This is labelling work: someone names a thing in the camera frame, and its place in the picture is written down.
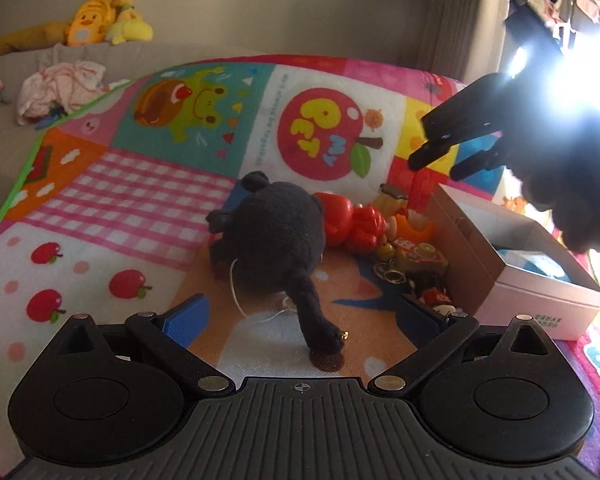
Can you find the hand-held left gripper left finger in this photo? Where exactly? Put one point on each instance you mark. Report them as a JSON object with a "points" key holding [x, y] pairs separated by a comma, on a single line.
{"points": [[190, 317]]}

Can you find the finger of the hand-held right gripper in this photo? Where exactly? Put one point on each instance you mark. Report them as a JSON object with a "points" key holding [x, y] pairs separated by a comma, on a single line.
{"points": [[460, 115], [480, 160]]}

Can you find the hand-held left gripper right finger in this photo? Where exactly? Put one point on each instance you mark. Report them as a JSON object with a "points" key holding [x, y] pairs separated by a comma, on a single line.
{"points": [[420, 321]]}

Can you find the small red white toy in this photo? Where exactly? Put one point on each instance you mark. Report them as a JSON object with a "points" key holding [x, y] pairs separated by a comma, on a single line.
{"points": [[436, 299]]}

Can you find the orange toy bowl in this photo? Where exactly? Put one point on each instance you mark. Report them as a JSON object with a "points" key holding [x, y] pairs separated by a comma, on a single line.
{"points": [[421, 234]]}

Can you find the yellow brown small toy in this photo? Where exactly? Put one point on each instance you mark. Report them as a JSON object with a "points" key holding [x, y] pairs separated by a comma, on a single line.
{"points": [[391, 199]]}

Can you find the pink cardboard box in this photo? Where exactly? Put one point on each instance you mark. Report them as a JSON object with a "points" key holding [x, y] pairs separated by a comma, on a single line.
{"points": [[530, 310]]}

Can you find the blue tissue packet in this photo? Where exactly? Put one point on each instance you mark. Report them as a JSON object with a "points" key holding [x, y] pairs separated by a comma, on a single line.
{"points": [[535, 262]]}

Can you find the black plush toy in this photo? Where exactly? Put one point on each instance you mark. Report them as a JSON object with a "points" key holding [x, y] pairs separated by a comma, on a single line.
{"points": [[275, 230]]}

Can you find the red toy figure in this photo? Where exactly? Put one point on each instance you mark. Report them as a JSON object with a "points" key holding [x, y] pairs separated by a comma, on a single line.
{"points": [[337, 217]]}

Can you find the person's right hand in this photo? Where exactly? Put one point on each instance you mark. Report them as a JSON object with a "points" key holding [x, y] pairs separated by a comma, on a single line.
{"points": [[570, 185]]}

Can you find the colourful printed play mat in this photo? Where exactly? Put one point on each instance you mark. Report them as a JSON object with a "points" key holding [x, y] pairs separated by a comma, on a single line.
{"points": [[130, 200]]}

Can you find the pink white crumpled cloth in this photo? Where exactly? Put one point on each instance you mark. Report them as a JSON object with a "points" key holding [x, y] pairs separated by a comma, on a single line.
{"points": [[55, 85]]}

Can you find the yellow duck plush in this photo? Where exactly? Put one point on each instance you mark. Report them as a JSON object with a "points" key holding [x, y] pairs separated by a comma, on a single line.
{"points": [[130, 30]]}

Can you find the long yellow cushion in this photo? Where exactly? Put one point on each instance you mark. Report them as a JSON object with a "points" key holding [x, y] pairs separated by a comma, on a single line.
{"points": [[20, 40]]}

